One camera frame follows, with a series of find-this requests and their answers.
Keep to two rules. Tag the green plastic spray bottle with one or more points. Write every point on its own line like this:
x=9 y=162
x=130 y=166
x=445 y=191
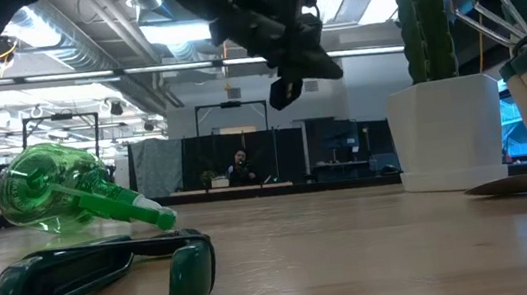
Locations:
x=47 y=189

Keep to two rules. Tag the black partition panels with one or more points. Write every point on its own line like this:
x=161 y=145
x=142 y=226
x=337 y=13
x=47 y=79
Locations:
x=204 y=155

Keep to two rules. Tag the fluorescent ceiling light tube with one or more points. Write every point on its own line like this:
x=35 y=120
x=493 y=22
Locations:
x=168 y=67
x=243 y=61
x=68 y=76
x=367 y=50

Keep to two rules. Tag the white faceted plant pot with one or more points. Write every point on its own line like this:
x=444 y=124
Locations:
x=443 y=135

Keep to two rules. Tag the small white box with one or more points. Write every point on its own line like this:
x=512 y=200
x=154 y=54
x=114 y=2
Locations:
x=220 y=182

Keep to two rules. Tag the large window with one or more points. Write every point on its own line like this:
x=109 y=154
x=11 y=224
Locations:
x=519 y=136

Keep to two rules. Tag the green cactus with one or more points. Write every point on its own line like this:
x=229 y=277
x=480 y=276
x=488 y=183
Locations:
x=429 y=21

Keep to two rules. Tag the small potted plant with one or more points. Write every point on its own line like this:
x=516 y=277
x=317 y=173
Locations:
x=207 y=177

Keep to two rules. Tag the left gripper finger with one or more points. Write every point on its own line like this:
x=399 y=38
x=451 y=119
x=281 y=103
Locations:
x=321 y=67

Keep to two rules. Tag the grey curtain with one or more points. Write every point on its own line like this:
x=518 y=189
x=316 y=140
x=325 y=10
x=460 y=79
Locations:
x=157 y=165

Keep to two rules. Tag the person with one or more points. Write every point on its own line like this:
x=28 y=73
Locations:
x=240 y=166

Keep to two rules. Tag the black background gantry frame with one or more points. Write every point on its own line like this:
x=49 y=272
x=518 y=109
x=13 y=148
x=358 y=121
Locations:
x=230 y=104

